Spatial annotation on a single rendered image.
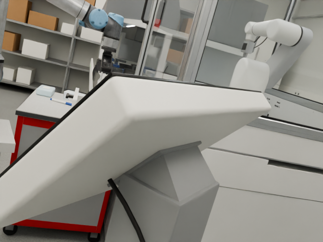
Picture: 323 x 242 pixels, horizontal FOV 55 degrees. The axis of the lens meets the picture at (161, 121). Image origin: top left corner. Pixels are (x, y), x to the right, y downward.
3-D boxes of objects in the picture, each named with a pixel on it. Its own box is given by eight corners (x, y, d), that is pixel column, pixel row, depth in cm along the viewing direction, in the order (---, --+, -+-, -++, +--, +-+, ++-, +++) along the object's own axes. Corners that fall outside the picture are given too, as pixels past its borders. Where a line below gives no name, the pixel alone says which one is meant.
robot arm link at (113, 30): (105, 11, 142) (123, 17, 145) (100, 35, 144) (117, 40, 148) (108, 11, 135) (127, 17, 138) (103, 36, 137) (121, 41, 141)
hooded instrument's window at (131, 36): (93, 78, 230) (106, 16, 220) (92, 58, 397) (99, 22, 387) (228, 109, 261) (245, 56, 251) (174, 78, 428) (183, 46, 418)
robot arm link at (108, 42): (119, 41, 140) (102, 36, 138) (117, 51, 141) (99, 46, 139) (118, 41, 147) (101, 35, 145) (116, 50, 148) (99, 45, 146)
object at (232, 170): (156, 176, 110) (167, 138, 107) (126, 108, 206) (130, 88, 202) (360, 207, 136) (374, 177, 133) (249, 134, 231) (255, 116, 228)
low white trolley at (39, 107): (-6, 238, 172) (16, 109, 155) (19, 186, 230) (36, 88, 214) (98, 247, 188) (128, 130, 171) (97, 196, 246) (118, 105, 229)
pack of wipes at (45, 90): (50, 97, 198) (52, 90, 197) (35, 94, 196) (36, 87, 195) (54, 93, 212) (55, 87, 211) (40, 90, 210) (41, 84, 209)
